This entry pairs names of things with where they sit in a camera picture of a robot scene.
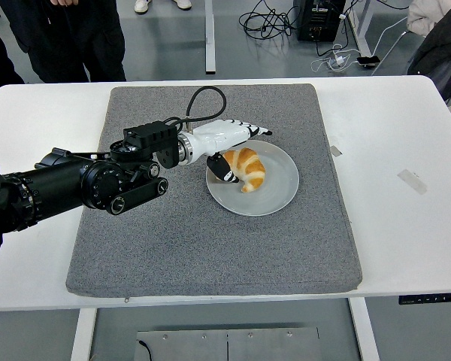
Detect white table leg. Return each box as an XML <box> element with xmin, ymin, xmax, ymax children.
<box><xmin>70</xmin><ymin>308</ymin><xmax>98</xmax><ymax>361</ymax></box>
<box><xmin>347</xmin><ymin>299</ymin><xmax>380</xmax><ymax>361</ymax></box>

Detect tangled black cables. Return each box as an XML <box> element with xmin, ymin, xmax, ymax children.
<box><xmin>238</xmin><ymin>0</ymin><xmax>301</xmax><ymax>41</ymax></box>

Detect golden croissant bread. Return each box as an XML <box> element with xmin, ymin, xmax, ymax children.
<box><xmin>223</xmin><ymin>147</ymin><xmax>267</xmax><ymax>193</ymax></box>

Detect grey speckled mat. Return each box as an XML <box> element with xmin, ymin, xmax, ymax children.
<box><xmin>65</xmin><ymin>83</ymin><xmax>364</xmax><ymax>299</ymax></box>

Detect grey round plate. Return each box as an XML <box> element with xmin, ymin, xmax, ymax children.
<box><xmin>205</xmin><ymin>139</ymin><xmax>301</xmax><ymax>217</ymax></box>

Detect black computer box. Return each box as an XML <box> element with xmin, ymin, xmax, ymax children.
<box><xmin>293</xmin><ymin>0</ymin><xmax>347</xmax><ymax>43</ymax></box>

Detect black phone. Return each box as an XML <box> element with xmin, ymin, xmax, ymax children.
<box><xmin>356</xmin><ymin>55</ymin><xmax>382</xmax><ymax>71</ymax></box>

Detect long grey tape piece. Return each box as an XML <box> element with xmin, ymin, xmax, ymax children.
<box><xmin>397</xmin><ymin>168</ymin><xmax>428</xmax><ymax>195</ymax></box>

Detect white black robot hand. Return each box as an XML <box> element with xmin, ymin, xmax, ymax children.
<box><xmin>187</xmin><ymin>119</ymin><xmax>274</xmax><ymax>184</ymax></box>

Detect grey metal plate with screws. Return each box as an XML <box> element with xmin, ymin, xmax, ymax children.
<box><xmin>134</xmin><ymin>326</ymin><xmax>322</xmax><ymax>361</ymax></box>

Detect black jacket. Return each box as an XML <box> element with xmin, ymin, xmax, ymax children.
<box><xmin>407</xmin><ymin>5</ymin><xmax>451</xmax><ymax>103</ymax></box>

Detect thin black cable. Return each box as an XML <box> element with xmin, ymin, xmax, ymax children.
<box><xmin>136</xmin><ymin>339</ymin><xmax>153</xmax><ymax>361</ymax></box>

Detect white charger cable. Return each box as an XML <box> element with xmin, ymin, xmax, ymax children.
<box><xmin>310</xmin><ymin>42</ymin><xmax>362</xmax><ymax>74</ymax></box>

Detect black table control panel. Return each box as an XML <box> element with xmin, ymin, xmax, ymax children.
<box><xmin>398</xmin><ymin>292</ymin><xmax>451</xmax><ymax>305</ymax></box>

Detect slanted white desk leg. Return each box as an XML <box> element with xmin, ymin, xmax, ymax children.
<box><xmin>350</xmin><ymin>0</ymin><xmax>372</xmax><ymax>58</ymax></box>

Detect white desk post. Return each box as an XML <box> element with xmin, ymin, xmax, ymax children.
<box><xmin>204</xmin><ymin>0</ymin><xmax>216</xmax><ymax>74</ymax></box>

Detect grey chair leg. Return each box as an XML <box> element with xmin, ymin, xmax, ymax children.
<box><xmin>371</xmin><ymin>31</ymin><xmax>413</xmax><ymax>77</ymax></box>

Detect white jacket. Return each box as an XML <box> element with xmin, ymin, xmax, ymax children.
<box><xmin>406</xmin><ymin>0</ymin><xmax>451</xmax><ymax>38</ymax></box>

